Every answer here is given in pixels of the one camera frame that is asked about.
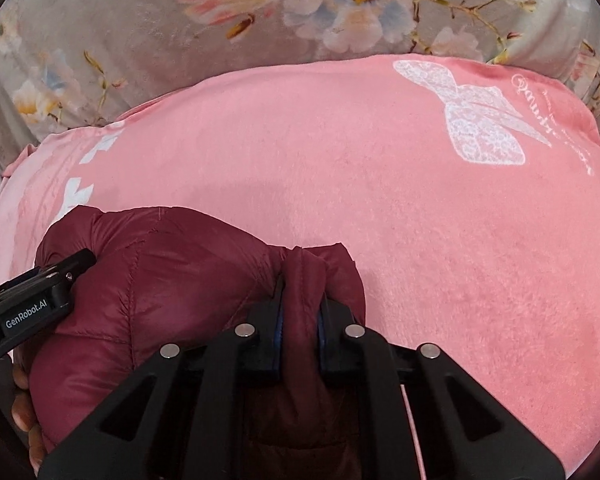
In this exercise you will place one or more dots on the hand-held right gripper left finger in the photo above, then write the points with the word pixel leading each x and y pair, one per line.
pixel 279 327

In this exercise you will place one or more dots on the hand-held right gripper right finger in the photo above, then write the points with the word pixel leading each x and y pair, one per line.
pixel 324 327

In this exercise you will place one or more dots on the person's left hand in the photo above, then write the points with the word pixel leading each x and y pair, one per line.
pixel 24 407

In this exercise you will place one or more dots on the pink bow print blanket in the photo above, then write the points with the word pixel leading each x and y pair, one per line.
pixel 370 200

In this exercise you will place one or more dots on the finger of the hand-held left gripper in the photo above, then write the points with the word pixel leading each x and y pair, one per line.
pixel 70 266

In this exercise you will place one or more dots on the grey floral bed sheet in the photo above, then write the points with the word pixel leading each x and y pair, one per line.
pixel 260 15

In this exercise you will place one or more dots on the maroon puffer jacket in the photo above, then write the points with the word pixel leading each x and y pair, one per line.
pixel 180 270

